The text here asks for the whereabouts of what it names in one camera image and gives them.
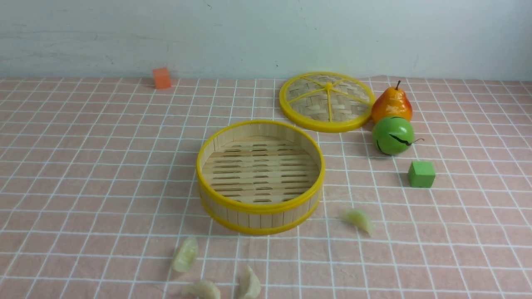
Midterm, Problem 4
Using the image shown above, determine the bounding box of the pale green dumpling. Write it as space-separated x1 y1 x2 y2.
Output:
342 208 374 237

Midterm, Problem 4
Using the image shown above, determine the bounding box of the bamboo steamer tray yellow rim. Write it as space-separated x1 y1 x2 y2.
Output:
196 120 326 235

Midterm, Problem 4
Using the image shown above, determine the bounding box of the woven steamer lid yellow rim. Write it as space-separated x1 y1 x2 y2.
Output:
278 72 376 134

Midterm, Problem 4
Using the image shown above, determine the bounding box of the orange foam cube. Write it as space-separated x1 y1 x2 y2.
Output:
152 67 172 89

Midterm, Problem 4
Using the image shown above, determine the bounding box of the green toy apple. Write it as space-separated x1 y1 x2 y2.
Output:
372 117 424 156

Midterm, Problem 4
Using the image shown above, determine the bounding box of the orange yellow toy pear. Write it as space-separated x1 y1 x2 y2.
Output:
371 80 413 123

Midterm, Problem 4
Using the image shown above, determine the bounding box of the green foam cube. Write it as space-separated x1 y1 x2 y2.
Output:
407 161 436 189

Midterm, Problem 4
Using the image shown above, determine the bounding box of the pink checked tablecloth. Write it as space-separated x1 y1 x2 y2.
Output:
0 78 532 299

